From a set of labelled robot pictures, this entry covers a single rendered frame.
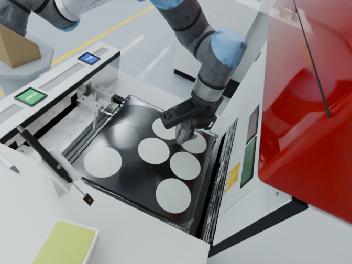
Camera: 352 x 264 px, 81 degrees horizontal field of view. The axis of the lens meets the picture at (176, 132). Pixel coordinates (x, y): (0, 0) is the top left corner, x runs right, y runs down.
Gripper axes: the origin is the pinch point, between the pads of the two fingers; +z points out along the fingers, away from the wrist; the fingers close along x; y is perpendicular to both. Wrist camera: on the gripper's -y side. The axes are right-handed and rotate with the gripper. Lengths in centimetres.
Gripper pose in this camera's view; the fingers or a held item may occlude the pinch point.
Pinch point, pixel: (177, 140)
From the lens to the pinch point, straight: 67.1
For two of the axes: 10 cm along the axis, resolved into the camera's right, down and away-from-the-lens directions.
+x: -3.4, -7.7, 5.4
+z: -2.7, 6.3, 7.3
